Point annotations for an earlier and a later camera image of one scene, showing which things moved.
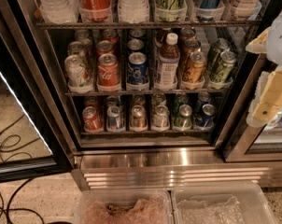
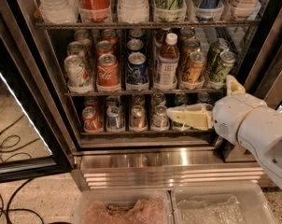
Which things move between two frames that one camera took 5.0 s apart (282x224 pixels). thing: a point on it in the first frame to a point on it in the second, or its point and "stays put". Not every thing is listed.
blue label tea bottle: x=168 y=64 stays put
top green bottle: x=170 y=3 stays put
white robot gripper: x=279 y=41 to x=233 y=116
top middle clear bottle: x=133 y=4 stays put
